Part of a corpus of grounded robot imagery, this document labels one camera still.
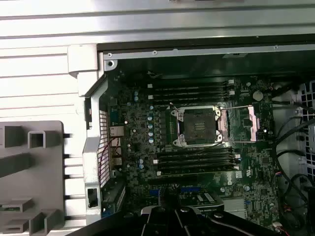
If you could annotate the grey parts rack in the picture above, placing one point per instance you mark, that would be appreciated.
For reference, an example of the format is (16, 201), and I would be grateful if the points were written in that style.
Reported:
(49, 177)

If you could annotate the silver finned heatsink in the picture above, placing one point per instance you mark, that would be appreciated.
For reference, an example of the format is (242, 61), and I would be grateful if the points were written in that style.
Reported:
(232, 206)

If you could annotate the black RAM slot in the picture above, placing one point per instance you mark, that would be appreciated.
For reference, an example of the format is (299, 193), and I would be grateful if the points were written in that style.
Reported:
(192, 100)
(197, 153)
(197, 170)
(192, 89)
(192, 94)
(192, 83)
(197, 164)
(197, 159)

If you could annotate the CPU socket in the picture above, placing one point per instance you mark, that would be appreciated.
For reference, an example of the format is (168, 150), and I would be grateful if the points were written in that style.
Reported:
(197, 125)

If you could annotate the metal drive cage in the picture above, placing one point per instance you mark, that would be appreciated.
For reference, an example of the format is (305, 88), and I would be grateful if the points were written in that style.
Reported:
(297, 103)

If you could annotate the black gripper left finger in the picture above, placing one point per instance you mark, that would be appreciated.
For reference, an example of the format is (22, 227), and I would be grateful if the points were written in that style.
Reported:
(157, 221)

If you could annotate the metal socket cover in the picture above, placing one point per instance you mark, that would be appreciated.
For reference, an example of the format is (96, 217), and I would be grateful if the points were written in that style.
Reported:
(254, 123)

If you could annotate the green RAM stick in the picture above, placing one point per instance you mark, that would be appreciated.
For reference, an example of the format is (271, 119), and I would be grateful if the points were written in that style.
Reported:
(7, 209)

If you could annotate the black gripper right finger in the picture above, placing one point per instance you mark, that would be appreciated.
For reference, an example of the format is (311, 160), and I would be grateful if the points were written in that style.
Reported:
(183, 221)

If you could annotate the silver coin cell battery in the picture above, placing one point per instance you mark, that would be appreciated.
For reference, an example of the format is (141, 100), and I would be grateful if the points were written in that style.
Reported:
(258, 94)

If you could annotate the green motherboard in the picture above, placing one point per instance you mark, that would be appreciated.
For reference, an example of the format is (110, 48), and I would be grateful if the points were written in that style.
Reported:
(258, 159)

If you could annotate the black PC case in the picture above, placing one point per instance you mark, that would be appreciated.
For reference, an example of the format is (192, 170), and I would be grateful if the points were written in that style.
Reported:
(92, 152)

